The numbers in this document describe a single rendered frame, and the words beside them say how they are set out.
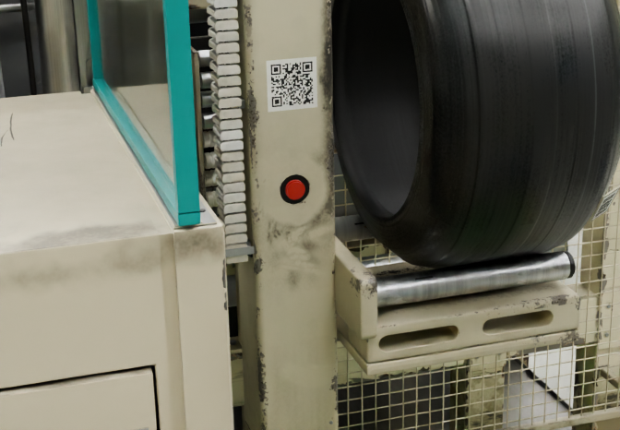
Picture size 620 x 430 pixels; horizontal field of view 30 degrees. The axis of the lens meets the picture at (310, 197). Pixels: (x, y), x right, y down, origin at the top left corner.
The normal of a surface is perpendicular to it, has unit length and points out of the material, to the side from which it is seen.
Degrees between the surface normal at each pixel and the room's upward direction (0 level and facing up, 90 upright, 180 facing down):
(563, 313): 90
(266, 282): 89
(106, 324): 90
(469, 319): 90
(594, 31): 66
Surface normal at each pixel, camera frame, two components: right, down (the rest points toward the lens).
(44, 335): 0.30, 0.30
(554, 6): 0.25, -0.23
